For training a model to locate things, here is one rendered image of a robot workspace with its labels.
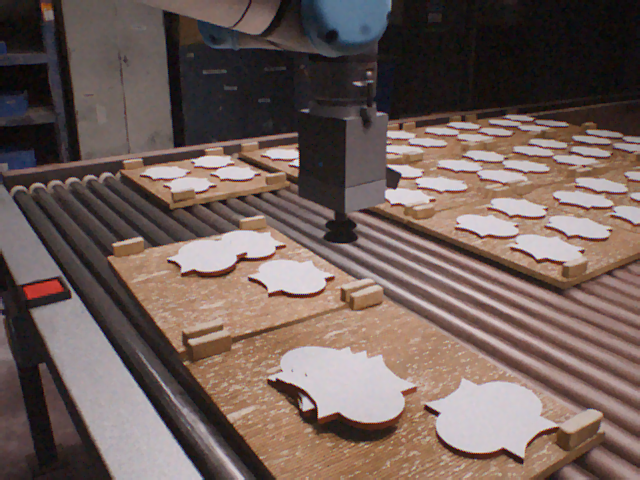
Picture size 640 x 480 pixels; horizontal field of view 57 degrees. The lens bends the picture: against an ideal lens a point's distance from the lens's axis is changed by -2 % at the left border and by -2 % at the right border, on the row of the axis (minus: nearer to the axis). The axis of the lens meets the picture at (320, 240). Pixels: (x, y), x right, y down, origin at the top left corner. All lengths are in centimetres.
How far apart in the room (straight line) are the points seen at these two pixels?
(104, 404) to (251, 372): 19
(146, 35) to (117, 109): 66
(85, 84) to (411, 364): 474
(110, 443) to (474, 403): 43
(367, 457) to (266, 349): 25
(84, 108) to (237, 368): 466
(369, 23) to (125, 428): 54
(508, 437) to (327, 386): 21
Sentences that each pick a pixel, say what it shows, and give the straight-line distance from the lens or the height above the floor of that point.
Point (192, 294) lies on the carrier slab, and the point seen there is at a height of 94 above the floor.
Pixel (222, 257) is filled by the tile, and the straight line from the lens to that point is 111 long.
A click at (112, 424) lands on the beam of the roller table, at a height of 92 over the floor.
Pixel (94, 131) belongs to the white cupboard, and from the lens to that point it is 541.
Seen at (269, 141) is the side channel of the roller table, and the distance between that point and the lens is 217.
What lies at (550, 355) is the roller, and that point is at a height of 91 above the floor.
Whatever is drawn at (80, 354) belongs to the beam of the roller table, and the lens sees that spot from 94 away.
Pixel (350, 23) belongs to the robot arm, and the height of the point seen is 137.
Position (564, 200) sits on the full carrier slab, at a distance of 158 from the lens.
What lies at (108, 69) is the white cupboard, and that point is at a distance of 536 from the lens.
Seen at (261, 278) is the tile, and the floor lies 95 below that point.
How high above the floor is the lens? 138
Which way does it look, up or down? 21 degrees down
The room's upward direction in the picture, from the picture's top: straight up
